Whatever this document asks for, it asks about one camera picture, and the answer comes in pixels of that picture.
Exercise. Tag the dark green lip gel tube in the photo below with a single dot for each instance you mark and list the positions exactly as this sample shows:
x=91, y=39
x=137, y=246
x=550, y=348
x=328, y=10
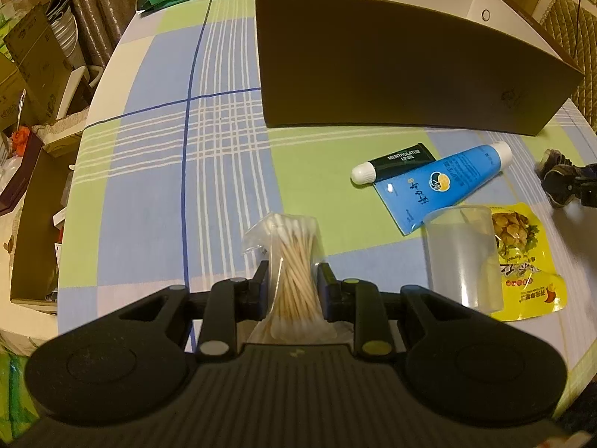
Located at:
x=401, y=161

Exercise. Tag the stack of white bowls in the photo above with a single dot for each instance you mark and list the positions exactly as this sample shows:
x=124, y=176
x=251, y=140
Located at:
x=63, y=23

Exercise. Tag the stack of cardboard boxes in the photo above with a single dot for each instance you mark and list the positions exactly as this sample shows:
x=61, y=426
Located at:
x=32, y=56

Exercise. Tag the dark brown wooden box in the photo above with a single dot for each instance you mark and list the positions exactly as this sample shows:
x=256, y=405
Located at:
x=18, y=172

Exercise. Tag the brown cardboard container box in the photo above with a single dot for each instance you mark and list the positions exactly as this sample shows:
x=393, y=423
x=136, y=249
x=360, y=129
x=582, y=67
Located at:
x=396, y=70

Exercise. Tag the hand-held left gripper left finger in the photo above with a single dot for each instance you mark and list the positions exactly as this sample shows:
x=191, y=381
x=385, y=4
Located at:
x=263, y=289

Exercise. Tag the chair with quilted cover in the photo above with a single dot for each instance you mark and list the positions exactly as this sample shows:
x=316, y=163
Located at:
x=573, y=32

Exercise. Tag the blue cream tube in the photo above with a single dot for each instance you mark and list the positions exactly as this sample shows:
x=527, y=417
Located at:
x=438, y=182

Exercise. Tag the translucent plastic cup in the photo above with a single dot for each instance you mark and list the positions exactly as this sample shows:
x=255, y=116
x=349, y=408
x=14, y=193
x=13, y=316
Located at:
x=461, y=256

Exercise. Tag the green plastic-wrapped pack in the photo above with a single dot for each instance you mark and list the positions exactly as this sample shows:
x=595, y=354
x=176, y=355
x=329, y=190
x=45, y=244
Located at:
x=16, y=392

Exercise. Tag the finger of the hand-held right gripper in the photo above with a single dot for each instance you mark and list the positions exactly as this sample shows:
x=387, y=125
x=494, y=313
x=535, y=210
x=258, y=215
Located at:
x=587, y=186

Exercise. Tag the checked tablecloth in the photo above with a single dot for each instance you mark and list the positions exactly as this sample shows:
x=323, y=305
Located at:
x=154, y=172

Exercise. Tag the beige curtain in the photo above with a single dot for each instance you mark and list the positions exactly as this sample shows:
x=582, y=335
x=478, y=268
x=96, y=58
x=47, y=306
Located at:
x=102, y=0

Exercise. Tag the yellow snack packet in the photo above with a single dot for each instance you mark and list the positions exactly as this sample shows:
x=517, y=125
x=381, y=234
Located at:
x=527, y=266

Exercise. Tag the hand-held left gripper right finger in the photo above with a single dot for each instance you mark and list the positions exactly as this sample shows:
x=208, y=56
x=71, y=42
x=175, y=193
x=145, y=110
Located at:
x=324, y=289

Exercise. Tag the open cardboard box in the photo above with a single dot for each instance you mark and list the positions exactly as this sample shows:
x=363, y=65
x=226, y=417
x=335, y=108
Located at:
x=37, y=242

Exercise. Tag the bag of cotton swabs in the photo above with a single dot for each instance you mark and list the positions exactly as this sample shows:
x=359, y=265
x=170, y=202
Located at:
x=291, y=261

